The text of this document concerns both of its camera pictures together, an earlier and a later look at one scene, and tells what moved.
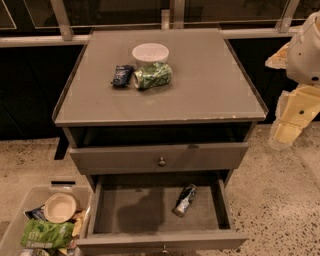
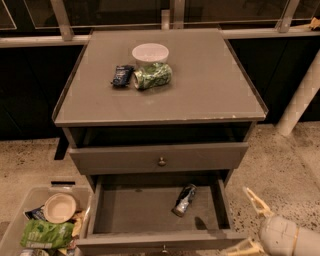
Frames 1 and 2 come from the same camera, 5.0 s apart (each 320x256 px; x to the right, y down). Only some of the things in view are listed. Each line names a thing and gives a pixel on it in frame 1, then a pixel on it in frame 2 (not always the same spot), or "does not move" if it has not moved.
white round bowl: [150, 54] does not move
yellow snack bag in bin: [78, 222] does not move
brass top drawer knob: [162, 162] does not move
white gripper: [306, 58] → [276, 232]
